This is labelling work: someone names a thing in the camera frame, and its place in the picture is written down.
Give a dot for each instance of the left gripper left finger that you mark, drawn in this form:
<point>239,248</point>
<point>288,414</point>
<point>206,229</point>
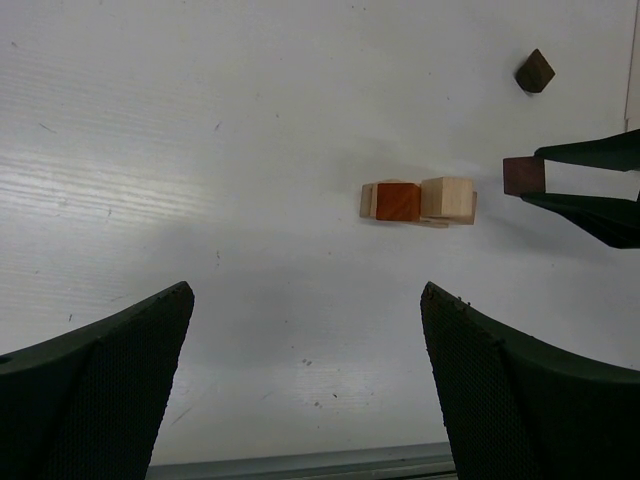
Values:
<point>88,404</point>

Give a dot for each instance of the dark brown house block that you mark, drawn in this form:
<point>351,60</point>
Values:
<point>522,175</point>

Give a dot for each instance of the long light wood block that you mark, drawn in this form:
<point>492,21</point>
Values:
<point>422,221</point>

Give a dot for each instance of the reddish brown wood prism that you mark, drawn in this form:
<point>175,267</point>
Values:
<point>397,202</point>

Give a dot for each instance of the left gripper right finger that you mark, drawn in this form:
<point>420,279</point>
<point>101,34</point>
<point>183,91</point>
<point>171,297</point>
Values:
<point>515,407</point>

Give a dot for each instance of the aluminium front rail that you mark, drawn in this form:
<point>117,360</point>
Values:
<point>425,461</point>

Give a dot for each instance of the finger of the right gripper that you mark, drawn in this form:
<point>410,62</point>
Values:
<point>613,221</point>
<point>617,153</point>

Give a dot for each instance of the dark brown wood block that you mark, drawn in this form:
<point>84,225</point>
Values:
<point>534,74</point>

